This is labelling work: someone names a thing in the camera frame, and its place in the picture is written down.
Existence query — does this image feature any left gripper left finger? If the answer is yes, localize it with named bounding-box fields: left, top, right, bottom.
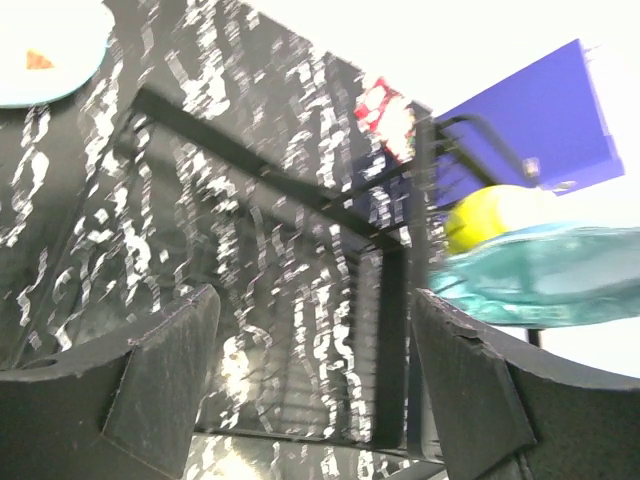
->
left=1, top=285, right=220, bottom=479

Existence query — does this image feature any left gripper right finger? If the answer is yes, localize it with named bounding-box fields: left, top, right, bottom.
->
left=412, top=290, right=639, bottom=480

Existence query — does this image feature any teal scalloped plate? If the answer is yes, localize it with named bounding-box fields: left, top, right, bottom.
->
left=430, top=223, right=639, bottom=329

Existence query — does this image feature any black wire dish rack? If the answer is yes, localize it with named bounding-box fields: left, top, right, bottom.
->
left=130, top=86, right=500, bottom=463

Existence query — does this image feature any white watermelon plate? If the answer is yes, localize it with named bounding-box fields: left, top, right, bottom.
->
left=1, top=1, right=115, bottom=109

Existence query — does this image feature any yellow bowl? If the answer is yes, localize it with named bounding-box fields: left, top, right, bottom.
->
left=444, top=185, right=559, bottom=254

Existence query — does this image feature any purple binder right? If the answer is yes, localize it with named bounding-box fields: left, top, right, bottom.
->
left=440, top=40, right=625, bottom=189

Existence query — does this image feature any dark red card booklet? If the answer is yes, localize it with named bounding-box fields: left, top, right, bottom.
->
left=354, top=77, right=415, bottom=163

